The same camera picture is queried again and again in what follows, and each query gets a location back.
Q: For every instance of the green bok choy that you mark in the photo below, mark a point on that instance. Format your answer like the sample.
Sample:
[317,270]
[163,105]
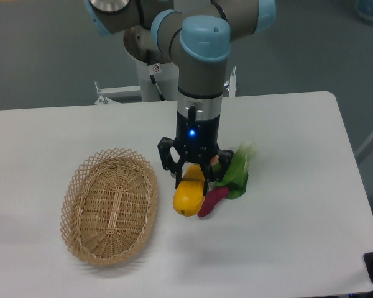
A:
[236,177]

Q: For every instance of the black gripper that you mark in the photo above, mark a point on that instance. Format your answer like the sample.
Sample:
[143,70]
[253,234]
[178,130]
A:
[195,143]

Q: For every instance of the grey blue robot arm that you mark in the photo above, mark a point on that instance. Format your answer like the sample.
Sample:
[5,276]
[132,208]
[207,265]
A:
[244,18]

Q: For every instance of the purple sweet potato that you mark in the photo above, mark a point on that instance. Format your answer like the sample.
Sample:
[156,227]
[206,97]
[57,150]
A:
[212,198]

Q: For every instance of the woven wicker basket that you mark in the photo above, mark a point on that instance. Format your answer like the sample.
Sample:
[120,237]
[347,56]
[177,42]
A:
[109,208]

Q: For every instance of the yellow mango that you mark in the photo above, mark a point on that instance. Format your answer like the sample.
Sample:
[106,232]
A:
[188,198]

